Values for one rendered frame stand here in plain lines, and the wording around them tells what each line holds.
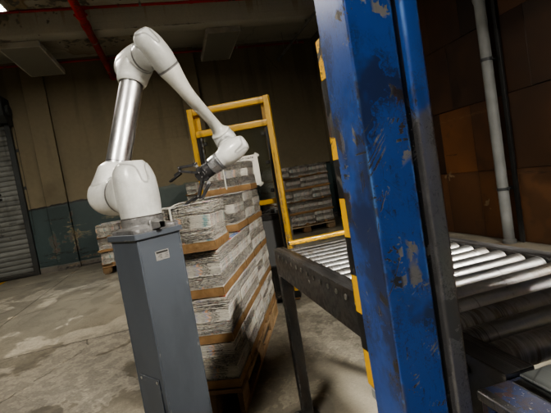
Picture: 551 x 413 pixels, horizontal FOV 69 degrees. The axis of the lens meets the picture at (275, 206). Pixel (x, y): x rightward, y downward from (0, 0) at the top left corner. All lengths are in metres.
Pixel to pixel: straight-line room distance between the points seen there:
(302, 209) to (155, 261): 6.26
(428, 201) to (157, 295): 1.26
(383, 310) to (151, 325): 1.22
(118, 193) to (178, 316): 0.51
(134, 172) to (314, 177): 6.37
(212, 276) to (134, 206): 0.61
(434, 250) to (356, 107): 0.17
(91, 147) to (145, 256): 7.73
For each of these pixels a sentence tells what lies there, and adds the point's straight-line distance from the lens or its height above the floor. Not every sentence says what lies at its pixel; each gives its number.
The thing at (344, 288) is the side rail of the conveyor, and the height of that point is 0.80.
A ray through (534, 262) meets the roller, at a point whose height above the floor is 0.79.
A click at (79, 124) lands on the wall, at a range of 9.29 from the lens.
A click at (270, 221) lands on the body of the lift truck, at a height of 0.73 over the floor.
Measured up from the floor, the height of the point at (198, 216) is 1.00.
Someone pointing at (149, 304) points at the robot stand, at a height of 0.75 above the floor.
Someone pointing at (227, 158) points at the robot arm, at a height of 1.25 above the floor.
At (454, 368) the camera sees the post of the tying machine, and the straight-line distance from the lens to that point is 0.49.
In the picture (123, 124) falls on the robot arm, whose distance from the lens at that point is 1.84.
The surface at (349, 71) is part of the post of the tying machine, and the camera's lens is 0.43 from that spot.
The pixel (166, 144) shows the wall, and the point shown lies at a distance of 9.05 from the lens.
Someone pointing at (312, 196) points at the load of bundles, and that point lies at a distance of 7.75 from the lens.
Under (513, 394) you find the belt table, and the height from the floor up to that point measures 0.79.
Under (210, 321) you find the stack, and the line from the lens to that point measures 2.05.
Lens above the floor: 1.11
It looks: 4 degrees down
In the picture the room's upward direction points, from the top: 9 degrees counter-clockwise
